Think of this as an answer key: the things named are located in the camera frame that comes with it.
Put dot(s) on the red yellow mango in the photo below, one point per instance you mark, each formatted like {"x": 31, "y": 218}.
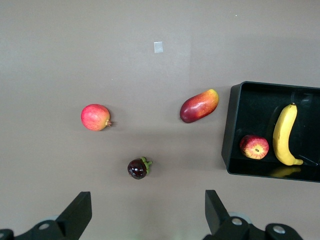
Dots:
{"x": 198, "y": 106}

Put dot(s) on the yellow banana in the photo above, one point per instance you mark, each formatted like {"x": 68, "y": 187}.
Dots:
{"x": 282, "y": 132}

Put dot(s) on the black plastic box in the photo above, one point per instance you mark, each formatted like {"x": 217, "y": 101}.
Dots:
{"x": 252, "y": 110}

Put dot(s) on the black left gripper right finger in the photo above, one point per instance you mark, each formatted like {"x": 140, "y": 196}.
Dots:
{"x": 217, "y": 217}

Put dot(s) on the small tape piece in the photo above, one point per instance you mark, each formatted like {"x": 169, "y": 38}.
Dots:
{"x": 158, "y": 47}

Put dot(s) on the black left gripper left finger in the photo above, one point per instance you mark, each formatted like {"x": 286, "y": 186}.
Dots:
{"x": 75, "y": 215}

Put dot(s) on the dark purple mangosteen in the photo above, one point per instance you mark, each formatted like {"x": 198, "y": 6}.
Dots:
{"x": 136, "y": 168}

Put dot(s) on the red yellow apple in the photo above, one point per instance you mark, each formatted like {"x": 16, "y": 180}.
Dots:
{"x": 255, "y": 147}

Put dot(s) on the red pomegranate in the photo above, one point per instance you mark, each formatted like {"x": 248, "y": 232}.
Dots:
{"x": 95, "y": 117}

